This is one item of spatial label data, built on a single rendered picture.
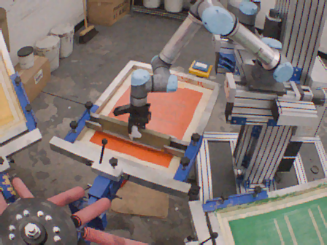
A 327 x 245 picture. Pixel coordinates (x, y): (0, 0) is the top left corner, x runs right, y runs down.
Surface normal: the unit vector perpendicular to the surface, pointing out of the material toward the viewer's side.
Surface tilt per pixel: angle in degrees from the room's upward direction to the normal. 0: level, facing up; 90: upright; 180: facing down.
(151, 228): 0
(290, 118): 90
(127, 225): 0
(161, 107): 0
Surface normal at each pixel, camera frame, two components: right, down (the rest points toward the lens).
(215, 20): 0.01, 0.62
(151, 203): 0.07, -0.74
